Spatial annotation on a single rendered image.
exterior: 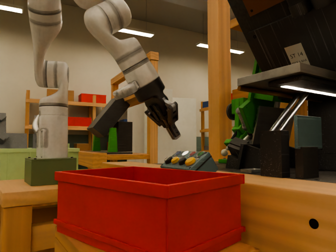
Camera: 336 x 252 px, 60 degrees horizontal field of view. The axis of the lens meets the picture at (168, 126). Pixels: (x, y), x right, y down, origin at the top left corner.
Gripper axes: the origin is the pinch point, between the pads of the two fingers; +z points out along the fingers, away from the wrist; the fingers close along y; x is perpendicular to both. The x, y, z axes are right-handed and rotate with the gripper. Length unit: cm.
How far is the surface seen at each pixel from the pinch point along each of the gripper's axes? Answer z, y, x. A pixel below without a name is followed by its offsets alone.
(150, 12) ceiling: -101, 614, -480
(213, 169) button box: 14.5, -2.2, -3.6
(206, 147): 283, 552, -385
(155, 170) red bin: 4.1, -1.9, 10.6
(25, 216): 1.0, 26.8, 37.9
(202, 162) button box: 10.8, -2.2, -1.8
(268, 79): -3.4, -22.4, -13.2
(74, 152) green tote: 4, 83, 6
